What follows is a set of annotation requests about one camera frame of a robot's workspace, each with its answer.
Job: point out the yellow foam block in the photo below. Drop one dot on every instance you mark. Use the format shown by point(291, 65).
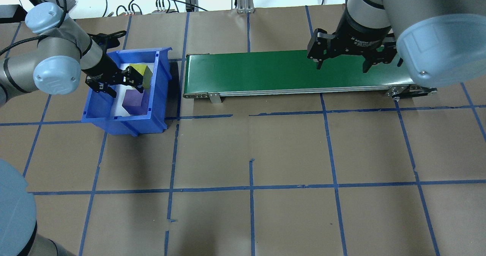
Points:
point(147, 73)

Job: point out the purple foam block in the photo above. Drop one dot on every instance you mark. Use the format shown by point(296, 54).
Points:
point(134, 104)

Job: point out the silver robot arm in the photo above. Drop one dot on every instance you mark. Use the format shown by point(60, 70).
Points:
point(57, 75)
point(436, 47)

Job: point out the blue plastic storage bin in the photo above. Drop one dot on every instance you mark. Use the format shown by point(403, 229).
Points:
point(125, 128)

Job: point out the green conveyor belt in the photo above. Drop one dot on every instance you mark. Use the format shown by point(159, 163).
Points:
point(246, 71)

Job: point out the black power brick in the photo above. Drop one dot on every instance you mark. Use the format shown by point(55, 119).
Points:
point(190, 0)

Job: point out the black flat box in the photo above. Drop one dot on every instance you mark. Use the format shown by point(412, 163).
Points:
point(10, 13)

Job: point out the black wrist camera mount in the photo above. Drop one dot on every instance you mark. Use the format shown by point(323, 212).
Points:
point(108, 39)

